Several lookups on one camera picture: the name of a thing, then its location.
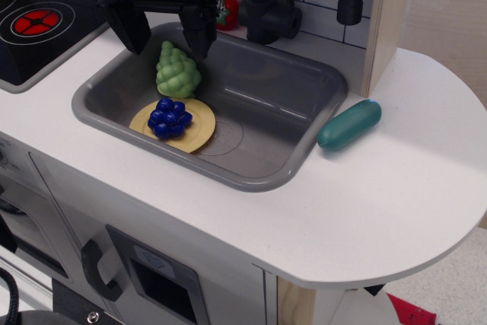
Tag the black oven door handle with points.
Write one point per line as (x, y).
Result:
(91, 255)

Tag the teal toy cucumber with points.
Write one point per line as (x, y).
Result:
(349, 125)

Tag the wooden side panel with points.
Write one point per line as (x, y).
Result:
(385, 33)

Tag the grey plastic sink basin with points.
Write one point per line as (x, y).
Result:
(269, 106)

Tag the green toy grapes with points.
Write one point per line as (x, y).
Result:
(177, 74)

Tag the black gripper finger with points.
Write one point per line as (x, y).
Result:
(198, 18)
(129, 24)

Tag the black toy faucet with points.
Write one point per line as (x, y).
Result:
(268, 20)

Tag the yellow toy plate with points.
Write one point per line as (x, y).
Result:
(195, 135)

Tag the red toy strawberry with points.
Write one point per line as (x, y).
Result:
(227, 17)

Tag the red object on floor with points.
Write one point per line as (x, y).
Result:
(410, 314)

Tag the black toy stovetop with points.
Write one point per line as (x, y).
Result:
(37, 36)

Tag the blue toy blueberries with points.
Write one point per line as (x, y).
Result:
(169, 119)

